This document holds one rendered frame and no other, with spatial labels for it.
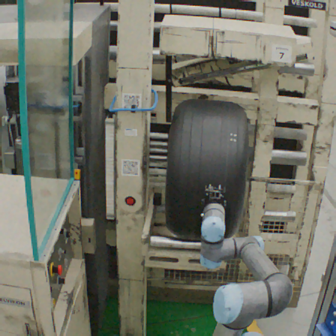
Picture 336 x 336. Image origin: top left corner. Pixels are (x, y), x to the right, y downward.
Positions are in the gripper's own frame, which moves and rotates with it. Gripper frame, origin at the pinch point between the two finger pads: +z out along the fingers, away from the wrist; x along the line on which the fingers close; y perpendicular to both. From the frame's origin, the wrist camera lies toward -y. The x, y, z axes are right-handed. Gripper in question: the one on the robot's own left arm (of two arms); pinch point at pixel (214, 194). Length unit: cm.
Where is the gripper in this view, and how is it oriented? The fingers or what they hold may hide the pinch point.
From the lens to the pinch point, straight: 222.2
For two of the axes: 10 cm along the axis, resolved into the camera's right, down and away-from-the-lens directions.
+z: 0.8, -3.6, 9.3
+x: -10.0, -0.8, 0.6
